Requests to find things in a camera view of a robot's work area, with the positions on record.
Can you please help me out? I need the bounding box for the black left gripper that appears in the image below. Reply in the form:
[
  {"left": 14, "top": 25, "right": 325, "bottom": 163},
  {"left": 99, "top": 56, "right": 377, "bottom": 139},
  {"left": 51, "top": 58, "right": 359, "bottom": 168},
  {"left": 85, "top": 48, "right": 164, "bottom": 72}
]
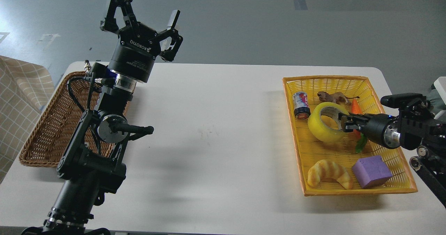
[{"left": 99, "top": 0, "right": 184, "bottom": 84}]

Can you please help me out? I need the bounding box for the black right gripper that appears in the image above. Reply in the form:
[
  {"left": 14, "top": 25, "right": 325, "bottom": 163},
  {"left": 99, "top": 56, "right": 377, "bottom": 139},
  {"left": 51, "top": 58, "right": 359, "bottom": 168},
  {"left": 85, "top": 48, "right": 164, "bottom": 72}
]
[{"left": 338, "top": 112, "right": 400, "bottom": 149}]

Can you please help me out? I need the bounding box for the yellow tape roll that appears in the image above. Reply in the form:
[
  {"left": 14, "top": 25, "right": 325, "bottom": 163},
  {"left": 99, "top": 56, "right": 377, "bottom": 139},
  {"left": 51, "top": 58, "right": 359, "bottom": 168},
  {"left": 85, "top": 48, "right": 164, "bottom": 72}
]
[{"left": 307, "top": 102, "right": 349, "bottom": 143}]

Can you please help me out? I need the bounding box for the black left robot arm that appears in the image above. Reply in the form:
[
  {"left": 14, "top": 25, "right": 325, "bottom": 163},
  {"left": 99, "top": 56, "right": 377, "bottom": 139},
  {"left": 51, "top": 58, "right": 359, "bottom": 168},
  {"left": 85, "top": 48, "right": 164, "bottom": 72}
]
[{"left": 22, "top": 0, "right": 183, "bottom": 235}]

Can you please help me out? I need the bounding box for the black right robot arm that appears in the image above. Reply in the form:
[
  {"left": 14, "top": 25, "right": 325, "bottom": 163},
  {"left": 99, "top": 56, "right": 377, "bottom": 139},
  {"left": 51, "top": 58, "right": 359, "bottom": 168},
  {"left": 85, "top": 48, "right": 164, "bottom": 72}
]
[{"left": 338, "top": 93, "right": 446, "bottom": 205}]

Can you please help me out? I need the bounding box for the orange toy carrot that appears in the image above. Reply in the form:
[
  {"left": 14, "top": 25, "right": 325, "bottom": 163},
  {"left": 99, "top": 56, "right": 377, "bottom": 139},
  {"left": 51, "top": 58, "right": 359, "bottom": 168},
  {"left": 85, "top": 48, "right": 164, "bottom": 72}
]
[{"left": 351, "top": 99, "right": 368, "bottom": 154}]

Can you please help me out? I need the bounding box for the brown toy lion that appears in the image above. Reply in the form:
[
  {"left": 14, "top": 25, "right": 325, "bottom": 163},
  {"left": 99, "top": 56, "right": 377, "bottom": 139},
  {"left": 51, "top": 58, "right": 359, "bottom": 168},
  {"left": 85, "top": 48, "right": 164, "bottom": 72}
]
[{"left": 317, "top": 91, "right": 360, "bottom": 105}]

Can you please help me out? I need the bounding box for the yellow plastic basket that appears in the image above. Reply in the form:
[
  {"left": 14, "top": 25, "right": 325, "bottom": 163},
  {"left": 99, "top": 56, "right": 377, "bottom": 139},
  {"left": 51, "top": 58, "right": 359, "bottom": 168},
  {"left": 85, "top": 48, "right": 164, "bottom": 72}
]
[{"left": 283, "top": 75, "right": 418, "bottom": 196}]

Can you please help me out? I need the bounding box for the small soda can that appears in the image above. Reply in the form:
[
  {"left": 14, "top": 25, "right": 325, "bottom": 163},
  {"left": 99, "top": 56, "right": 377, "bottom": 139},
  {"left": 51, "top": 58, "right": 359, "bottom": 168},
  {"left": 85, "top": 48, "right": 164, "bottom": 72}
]
[{"left": 292, "top": 91, "right": 311, "bottom": 120}]

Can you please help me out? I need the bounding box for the purple foam block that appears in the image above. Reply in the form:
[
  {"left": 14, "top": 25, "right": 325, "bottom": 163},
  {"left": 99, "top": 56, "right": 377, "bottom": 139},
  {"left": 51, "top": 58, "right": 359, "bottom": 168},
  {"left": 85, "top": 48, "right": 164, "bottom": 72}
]
[{"left": 352, "top": 155, "right": 393, "bottom": 189}]

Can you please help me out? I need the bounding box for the toy croissant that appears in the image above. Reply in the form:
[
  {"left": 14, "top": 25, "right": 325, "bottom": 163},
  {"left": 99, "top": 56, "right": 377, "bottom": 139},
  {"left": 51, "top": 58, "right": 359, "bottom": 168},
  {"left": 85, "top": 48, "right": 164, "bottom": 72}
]
[{"left": 307, "top": 159, "right": 353, "bottom": 190}]

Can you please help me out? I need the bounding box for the beige checkered cloth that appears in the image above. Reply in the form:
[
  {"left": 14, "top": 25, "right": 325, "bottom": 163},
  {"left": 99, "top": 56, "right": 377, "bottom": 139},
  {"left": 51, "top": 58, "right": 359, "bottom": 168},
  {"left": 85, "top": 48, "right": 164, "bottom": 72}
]
[{"left": 0, "top": 56, "right": 54, "bottom": 181}]

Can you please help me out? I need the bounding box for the brown wicker basket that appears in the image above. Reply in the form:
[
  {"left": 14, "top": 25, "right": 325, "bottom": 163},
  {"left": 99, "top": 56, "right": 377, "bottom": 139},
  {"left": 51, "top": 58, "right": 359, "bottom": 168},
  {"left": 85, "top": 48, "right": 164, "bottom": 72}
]
[{"left": 19, "top": 71, "right": 131, "bottom": 168}]

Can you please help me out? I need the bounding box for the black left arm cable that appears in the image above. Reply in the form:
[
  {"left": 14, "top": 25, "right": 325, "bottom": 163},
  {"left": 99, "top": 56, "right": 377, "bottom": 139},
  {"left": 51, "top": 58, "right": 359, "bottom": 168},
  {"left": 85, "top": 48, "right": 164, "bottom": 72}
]
[{"left": 67, "top": 76, "right": 105, "bottom": 155}]

